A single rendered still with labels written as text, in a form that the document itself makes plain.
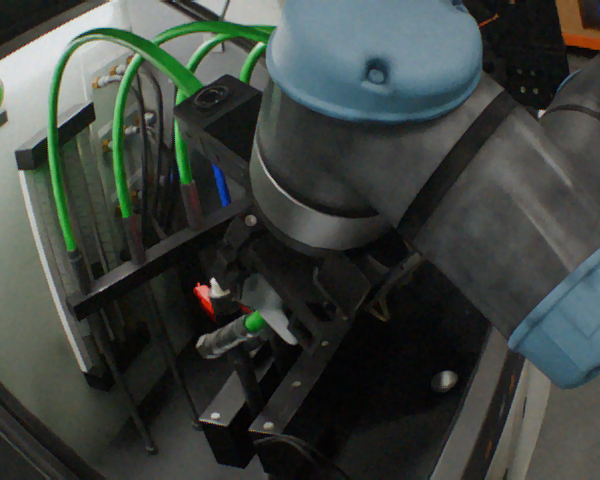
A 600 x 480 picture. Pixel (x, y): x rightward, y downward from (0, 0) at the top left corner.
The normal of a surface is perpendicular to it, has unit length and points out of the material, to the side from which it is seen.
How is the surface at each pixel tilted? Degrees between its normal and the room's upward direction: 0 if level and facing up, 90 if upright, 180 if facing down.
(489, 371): 0
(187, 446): 0
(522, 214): 62
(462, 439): 0
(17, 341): 90
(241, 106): 19
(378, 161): 91
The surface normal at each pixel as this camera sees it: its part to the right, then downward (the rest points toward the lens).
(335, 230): -0.09, 0.94
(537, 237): -0.22, 0.01
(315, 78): -0.65, 0.66
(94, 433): 0.91, 0.04
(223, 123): -0.22, -0.66
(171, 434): -0.17, -0.87
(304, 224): -0.38, 0.85
